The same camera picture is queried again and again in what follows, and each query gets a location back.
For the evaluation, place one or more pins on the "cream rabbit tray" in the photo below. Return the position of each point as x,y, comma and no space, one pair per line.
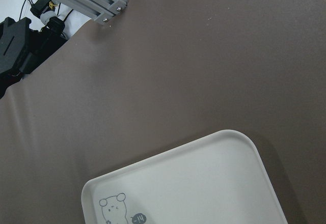
219,178

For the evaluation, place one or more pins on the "black stand on desk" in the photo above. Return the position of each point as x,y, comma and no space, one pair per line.
23,49

